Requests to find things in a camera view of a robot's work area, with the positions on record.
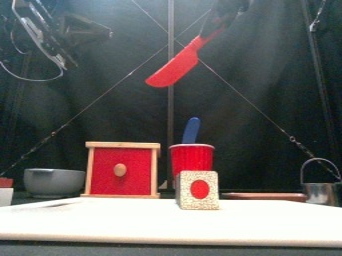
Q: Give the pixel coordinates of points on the wooden box with red panel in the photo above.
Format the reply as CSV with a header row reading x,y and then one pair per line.
x,y
121,170

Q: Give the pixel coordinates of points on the red plastic cup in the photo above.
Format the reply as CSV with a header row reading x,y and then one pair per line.
x,y
191,160

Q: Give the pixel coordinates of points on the slanted metal frame pole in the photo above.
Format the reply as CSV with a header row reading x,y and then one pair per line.
x,y
317,66

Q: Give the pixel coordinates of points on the grey bowl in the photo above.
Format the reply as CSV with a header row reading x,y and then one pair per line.
x,y
53,182

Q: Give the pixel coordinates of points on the pink plastic tray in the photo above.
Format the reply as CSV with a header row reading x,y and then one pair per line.
x,y
262,197

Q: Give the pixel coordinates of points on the blue plastic stick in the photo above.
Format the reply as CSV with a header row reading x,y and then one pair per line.
x,y
191,130

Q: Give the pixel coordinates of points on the toy sushi roll block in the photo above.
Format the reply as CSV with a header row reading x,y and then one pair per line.
x,y
200,190

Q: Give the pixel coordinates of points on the vertical metal frame pole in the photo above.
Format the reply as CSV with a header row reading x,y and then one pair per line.
x,y
170,110

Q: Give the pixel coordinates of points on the red plastic toy knife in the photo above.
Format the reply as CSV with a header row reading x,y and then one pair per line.
x,y
175,66

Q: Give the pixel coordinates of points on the white cutting board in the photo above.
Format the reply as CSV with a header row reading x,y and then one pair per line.
x,y
169,223

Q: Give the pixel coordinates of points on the small red white object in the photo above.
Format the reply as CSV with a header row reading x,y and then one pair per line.
x,y
6,191

